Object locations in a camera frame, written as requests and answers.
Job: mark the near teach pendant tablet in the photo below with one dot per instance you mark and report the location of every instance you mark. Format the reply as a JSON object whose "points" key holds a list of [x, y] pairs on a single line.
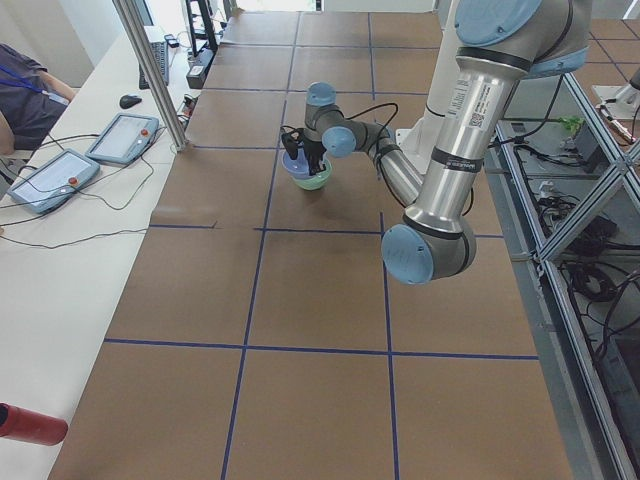
{"points": [[52, 184]]}

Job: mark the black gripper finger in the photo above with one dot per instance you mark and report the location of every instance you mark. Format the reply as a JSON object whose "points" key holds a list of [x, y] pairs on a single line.
{"points": [[316, 163], [298, 140]]}

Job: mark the black computer mouse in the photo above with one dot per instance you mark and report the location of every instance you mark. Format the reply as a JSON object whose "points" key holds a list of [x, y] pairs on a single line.
{"points": [[129, 100]]}

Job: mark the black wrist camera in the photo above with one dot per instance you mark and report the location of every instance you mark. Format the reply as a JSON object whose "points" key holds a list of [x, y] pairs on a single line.
{"points": [[286, 137]]}

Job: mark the red cylinder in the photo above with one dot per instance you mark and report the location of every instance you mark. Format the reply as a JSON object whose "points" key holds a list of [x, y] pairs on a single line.
{"points": [[31, 427]]}

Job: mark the aluminium frame post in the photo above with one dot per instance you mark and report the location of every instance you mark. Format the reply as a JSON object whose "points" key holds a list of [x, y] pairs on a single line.
{"points": [[132, 23]]}

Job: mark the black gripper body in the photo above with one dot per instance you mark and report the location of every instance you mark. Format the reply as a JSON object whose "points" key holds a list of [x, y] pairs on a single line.
{"points": [[314, 152]]}

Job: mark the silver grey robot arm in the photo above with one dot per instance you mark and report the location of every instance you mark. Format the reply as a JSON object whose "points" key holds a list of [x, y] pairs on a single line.
{"points": [[495, 45]]}

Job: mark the teach pendant tablet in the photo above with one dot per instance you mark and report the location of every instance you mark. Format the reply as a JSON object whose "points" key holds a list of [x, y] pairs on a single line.
{"points": [[52, 184], [124, 139]]}

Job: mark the aluminium frame rail structure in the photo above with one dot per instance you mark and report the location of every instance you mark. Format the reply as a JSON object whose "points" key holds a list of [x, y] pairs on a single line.
{"points": [[568, 197]]}

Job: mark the green bowl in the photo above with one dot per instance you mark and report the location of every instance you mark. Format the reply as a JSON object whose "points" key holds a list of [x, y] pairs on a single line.
{"points": [[314, 182]]}

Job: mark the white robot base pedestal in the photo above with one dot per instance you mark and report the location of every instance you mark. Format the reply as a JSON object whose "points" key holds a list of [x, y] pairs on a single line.
{"points": [[440, 95]]}

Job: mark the seated person in blue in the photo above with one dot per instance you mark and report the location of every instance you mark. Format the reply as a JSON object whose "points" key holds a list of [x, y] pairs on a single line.
{"points": [[32, 101]]}

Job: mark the blue bowl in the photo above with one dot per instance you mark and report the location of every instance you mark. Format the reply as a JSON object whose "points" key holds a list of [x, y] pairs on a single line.
{"points": [[299, 167]]}

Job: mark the far teach pendant tablet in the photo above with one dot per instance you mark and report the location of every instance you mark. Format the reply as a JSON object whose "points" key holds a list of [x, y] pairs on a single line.
{"points": [[124, 139]]}

